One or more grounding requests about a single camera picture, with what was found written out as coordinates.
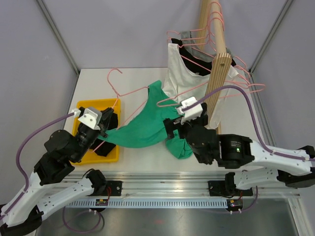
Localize slotted cable duct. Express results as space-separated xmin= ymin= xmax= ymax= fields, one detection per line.
xmin=66 ymin=198 xmax=227 ymax=209

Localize left aluminium frame post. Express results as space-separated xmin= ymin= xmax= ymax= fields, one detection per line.
xmin=35 ymin=0 xmax=80 ymax=77

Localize aluminium frame post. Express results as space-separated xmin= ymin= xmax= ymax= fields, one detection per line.
xmin=251 ymin=0 xmax=295 ymax=71
xmin=35 ymin=0 xmax=80 ymax=77

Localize white tank top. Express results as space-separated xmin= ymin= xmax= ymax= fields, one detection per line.
xmin=162 ymin=43 xmax=239 ymax=129

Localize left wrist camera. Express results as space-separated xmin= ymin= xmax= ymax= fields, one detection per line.
xmin=71 ymin=107 xmax=102 ymax=130

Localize black tank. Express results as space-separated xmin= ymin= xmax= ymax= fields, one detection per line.
xmin=171 ymin=38 xmax=238 ymax=74
xmin=92 ymin=112 xmax=119 ymax=157

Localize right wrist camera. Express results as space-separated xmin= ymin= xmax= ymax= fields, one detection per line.
xmin=176 ymin=96 xmax=203 ymax=121

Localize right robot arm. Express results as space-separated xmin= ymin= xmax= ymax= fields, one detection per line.
xmin=163 ymin=115 xmax=315 ymax=198

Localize right aluminium frame post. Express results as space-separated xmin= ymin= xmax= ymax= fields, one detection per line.
xmin=251 ymin=0 xmax=295 ymax=71

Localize yellow plastic tray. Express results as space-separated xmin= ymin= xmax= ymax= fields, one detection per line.
xmin=75 ymin=98 xmax=121 ymax=165

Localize aluminium mounting rail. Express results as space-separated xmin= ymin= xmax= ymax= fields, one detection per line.
xmin=33 ymin=171 xmax=301 ymax=199

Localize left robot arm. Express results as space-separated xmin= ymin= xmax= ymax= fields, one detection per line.
xmin=0 ymin=107 xmax=114 ymax=236

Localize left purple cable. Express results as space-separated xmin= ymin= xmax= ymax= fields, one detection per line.
xmin=0 ymin=113 xmax=104 ymax=233

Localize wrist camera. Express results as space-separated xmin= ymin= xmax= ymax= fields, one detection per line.
xmin=71 ymin=107 xmax=102 ymax=130
xmin=176 ymin=96 xmax=203 ymax=121

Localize grey tank top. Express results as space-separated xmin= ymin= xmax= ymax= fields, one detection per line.
xmin=181 ymin=30 xmax=234 ymax=59

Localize green tank top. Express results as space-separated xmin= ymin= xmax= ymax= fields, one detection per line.
xmin=108 ymin=80 xmax=192 ymax=159

